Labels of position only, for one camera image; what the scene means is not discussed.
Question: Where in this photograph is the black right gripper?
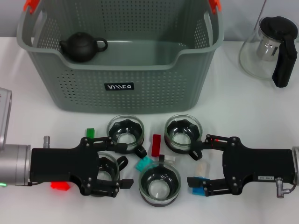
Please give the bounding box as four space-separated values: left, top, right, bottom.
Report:
186 134 294 196

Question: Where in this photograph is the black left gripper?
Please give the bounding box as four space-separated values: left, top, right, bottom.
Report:
30 136 134 198

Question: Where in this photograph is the glass teacup with black sleeve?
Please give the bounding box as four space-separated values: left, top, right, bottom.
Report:
138 155 182 207
107 115 148 159
97 153 129 198
164 113 203 161

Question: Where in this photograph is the grey perforated plastic storage bin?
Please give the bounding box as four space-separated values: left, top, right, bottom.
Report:
16 0 225 115

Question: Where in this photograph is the translucent white toy brick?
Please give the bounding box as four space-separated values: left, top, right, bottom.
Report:
195 162 210 179

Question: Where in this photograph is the blue square toy brick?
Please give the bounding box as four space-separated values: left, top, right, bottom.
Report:
191 177 211 196

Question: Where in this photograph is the long green toy brick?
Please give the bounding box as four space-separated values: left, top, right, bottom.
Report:
85 127 96 140

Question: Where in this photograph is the teal flat square brick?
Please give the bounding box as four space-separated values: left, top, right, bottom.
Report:
135 156 155 172

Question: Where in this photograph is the large red sloped brick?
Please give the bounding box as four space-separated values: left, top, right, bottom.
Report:
50 181 71 192

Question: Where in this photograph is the long dark red toy brick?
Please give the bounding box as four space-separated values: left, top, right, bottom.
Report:
151 134 162 156

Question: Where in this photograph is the black clay teapot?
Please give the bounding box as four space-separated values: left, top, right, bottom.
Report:
59 32 108 63

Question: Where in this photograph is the right gripper cable with plug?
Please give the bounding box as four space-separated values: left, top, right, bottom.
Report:
275 177 299 199

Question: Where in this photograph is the glass pitcher with black handle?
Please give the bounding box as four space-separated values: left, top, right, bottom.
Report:
238 15 299 88

